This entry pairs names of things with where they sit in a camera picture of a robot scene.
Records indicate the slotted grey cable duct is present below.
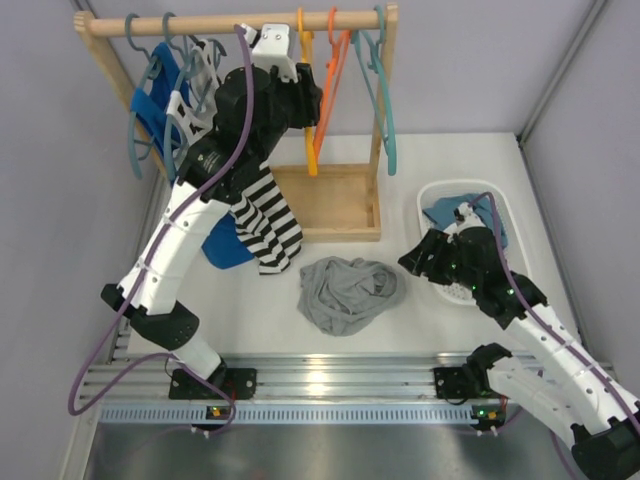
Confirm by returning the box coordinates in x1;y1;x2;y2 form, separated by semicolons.
99;403;507;428

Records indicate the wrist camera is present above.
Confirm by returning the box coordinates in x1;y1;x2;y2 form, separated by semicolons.
454;202;477;226
251;23;298;83

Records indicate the teal-blue garment in basket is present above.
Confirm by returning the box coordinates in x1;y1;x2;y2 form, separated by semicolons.
421;193;509;250

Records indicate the white plastic laundry basket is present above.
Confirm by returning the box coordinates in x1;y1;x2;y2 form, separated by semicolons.
416;179;531;277

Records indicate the grey tank top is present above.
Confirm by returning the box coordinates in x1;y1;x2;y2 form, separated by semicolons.
297;256;407;337

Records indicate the teal plastic hanger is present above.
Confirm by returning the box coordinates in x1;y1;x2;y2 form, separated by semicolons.
350;5;397;176

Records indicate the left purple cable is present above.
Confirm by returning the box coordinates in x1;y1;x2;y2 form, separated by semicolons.
66;23;257;436

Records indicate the aluminium mounting rail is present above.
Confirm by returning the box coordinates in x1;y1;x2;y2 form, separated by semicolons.
78;353;468;404

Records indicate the grey-blue hanger far left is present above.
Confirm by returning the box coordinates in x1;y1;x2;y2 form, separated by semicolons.
125;13;164;179

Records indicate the grey-blue hanger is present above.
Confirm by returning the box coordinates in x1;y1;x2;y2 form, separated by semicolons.
162;12;226;183
125;13;164;179

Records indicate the wooden clothes rack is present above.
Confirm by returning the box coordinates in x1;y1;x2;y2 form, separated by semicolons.
73;3;398;242

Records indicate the blue tank top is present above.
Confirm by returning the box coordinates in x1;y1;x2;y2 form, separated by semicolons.
127;42;253;270

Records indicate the yellow plastic hanger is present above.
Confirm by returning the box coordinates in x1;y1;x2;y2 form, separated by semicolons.
296;7;318;177

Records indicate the aluminium corner post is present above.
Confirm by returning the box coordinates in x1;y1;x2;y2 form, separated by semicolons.
516;0;611;149

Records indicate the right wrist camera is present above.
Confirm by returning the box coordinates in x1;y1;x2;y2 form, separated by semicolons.
454;202;477;226

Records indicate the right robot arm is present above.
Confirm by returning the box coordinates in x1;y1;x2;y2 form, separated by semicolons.
398;226;639;479

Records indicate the orange plastic hanger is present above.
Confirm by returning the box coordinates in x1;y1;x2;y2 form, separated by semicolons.
313;6;351;159

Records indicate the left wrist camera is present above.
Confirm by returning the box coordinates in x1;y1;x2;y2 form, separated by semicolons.
251;23;298;83

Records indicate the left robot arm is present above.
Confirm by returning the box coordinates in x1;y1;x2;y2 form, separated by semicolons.
101;63;322;397

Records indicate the black white striped tank top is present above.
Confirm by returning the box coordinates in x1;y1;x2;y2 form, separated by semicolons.
156;63;303;275

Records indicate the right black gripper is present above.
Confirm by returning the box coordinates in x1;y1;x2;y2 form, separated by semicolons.
399;228;481;291

